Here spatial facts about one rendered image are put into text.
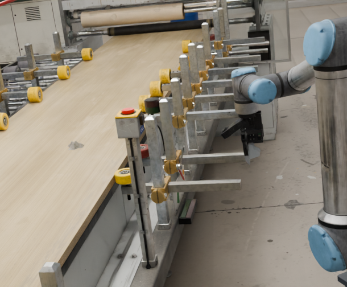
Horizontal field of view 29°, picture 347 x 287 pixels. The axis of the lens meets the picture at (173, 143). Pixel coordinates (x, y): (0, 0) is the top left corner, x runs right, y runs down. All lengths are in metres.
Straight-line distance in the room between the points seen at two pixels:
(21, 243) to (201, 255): 1.76
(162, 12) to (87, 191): 2.92
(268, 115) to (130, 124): 3.25
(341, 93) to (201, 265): 1.90
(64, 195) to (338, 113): 0.98
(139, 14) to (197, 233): 1.93
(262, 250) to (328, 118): 1.86
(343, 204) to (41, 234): 0.90
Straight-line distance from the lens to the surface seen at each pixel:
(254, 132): 2.52
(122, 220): 2.61
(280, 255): 3.60
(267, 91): 2.35
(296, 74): 2.32
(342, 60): 1.85
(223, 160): 2.59
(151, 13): 5.09
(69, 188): 2.37
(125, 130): 1.99
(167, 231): 2.40
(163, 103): 2.50
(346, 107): 1.88
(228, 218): 4.02
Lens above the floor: 1.78
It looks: 19 degrees down
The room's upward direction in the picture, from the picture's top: 7 degrees counter-clockwise
